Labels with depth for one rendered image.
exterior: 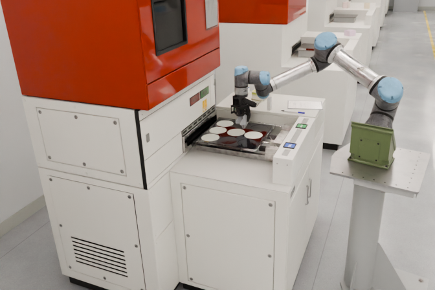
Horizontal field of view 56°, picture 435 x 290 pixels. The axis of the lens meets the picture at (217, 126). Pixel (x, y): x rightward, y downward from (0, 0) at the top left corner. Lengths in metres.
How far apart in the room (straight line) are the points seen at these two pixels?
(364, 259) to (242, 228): 0.77
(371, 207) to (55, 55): 1.74
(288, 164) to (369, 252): 0.83
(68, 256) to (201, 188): 0.96
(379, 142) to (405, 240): 1.15
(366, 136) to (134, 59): 1.19
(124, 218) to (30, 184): 1.48
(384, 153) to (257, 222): 0.71
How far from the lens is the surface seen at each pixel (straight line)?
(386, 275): 2.65
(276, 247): 2.13
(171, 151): 2.13
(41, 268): 3.04
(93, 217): 2.32
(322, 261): 2.85
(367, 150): 2.21
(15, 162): 3.40
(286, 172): 1.95
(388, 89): 2.12
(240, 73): 2.22
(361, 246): 2.49
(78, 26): 1.91
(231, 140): 2.25
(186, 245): 2.36
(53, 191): 2.43
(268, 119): 2.48
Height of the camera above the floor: 1.83
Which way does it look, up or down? 23 degrees down
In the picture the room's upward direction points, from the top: 2 degrees counter-clockwise
